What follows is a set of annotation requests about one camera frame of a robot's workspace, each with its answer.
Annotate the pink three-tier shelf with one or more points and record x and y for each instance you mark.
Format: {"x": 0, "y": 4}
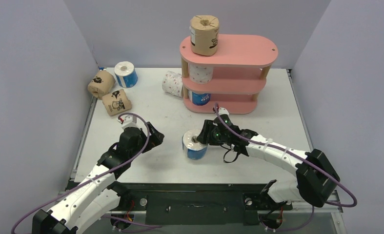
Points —
{"x": 241, "y": 65}

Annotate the blue paper roll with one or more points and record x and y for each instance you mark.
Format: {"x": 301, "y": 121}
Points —
{"x": 199, "y": 99}

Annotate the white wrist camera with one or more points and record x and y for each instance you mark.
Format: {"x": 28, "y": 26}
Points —
{"x": 219, "y": 111}
{"x": 127, "y": 121}

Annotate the floral roll on shelf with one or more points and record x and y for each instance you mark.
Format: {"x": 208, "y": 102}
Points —
{"x": 200, "y": 74}

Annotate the blue white roll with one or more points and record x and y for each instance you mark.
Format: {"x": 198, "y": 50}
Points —
{"x": 126, "y": 74}
{"x": 193, "y": 149}

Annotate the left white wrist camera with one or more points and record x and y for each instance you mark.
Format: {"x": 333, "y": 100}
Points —
{"x": 127, "y": 121}

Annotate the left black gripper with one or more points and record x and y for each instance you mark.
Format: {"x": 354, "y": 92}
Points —
{"x": 155, "y": 139}

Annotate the lower floral paper roll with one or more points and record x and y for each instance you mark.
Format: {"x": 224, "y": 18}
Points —
{"x": 172, "y": 84}

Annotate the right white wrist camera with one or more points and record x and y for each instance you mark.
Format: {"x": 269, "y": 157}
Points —
{"x": 219, "y": 111}

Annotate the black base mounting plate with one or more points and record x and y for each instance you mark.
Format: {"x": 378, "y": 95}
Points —
{"x": 196, "y": 204}

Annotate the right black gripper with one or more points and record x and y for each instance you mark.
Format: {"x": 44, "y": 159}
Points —
{"x": 205, "y": 132}

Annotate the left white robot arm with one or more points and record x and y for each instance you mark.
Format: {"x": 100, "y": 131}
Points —
{"x": 100, "y": 191}

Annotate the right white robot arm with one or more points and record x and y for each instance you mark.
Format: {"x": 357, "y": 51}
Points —
{"x": 315, "y": 178}

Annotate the brown roll with barcode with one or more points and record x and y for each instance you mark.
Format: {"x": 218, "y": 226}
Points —
{"x": 204, "y": 34}

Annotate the brown roll black print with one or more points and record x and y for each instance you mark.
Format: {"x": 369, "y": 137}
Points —
{"x": 101, "y": 84}

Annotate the brown roll cartoon print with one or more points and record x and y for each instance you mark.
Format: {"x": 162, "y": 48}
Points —
{"x": 116, "y": 102}

